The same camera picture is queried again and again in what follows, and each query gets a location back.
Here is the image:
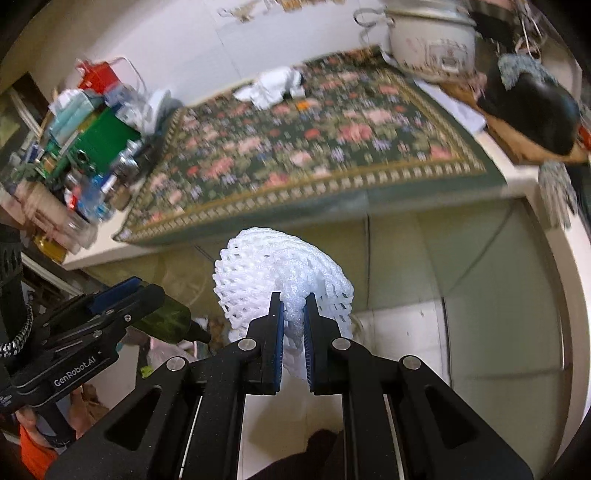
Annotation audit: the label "yellow oil bottle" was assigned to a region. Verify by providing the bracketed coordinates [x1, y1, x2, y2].
[34, 233, 69, 265]

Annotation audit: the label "green base cabinets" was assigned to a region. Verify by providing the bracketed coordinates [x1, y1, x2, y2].
[60, 194, 573, 480]

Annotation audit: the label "green glass bottle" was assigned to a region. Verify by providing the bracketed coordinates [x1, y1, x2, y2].
[131, 298, 212, 344]

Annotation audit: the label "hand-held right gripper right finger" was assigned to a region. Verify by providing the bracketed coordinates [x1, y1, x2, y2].
[302, 292, 534, 480]

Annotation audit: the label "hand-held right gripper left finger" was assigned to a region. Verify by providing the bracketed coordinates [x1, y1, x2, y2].
[44, 292, 283, 480]

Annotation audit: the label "teal tissue box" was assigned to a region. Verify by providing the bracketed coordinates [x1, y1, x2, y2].
[48, 90, 102, 141]

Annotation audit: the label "wooden cutting board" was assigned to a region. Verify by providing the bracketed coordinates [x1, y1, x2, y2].
[443, 80, 591, 167]

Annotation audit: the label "black pot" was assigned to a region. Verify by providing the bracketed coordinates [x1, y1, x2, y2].
[475, 60, 583, 155]

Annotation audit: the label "white rice cooker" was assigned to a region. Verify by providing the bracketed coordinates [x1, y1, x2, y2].
[353, 0, 478, 84]

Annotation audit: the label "white foam fruit net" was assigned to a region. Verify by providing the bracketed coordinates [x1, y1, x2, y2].
[212, 227, 355, 384]

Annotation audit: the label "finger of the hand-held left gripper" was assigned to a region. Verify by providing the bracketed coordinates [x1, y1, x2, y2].
[39, 276, 144, 342]
[44, 284, 166, 355]

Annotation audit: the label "glass display cabinet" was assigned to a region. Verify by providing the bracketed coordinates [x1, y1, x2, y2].
[0, 69, 56, 158]

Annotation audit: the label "blue-grey dish cloth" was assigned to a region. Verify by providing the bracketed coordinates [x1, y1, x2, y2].
[496, 53, 561, 90]

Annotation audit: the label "green box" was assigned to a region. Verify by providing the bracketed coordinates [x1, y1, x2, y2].
[46, 106, 141, 185]

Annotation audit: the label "white tissue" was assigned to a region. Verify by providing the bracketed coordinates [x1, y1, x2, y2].
[233, 67, 305, 110]

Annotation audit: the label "person's left forearm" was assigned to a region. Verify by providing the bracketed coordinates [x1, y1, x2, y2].
[16, 411, 58, 478]

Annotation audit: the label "white flat sheet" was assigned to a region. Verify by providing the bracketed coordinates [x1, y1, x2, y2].
[413, 78, 488, 134]

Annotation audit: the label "floral table cloth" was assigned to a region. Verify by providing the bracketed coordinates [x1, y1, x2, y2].
[113, 46, 509, 247]

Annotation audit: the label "grey rag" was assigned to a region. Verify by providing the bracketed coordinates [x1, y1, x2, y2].
[538, 161, 578, 229]

